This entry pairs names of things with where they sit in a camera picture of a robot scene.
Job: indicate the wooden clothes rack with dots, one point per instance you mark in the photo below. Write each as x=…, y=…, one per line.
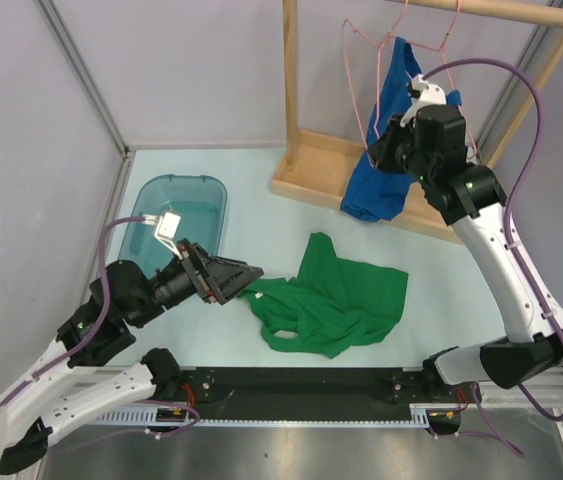
x=316, y=167

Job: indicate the aluminium frame post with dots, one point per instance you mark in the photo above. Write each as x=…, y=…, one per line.
x=69, y=48

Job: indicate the teal plastic bin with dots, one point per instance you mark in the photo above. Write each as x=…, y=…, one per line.
x=200, y=201

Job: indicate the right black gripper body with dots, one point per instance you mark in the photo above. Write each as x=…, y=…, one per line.
x=398, y=152

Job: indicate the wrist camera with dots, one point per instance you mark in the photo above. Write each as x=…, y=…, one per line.
x=423, y=94
x=165, y=229

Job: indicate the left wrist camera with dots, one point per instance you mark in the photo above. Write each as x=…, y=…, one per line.
x=165, y=229

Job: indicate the green tank top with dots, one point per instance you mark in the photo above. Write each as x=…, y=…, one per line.
x=331, y=305

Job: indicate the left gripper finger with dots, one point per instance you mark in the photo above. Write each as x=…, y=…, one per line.
x=223, y=294
x=226, y=276

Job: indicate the blue tank top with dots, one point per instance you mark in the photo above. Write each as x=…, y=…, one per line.
x=377, y=189

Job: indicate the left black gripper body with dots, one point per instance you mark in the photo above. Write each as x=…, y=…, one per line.
x=185, y=278

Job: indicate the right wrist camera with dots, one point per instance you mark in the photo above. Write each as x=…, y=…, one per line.
x=423, y=94

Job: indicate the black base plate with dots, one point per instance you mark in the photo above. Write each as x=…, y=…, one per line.
x=328, y=395

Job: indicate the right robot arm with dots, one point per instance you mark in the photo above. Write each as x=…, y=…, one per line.
x=428, y=147

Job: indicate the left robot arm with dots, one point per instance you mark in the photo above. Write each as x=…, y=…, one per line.
x=36, y=412

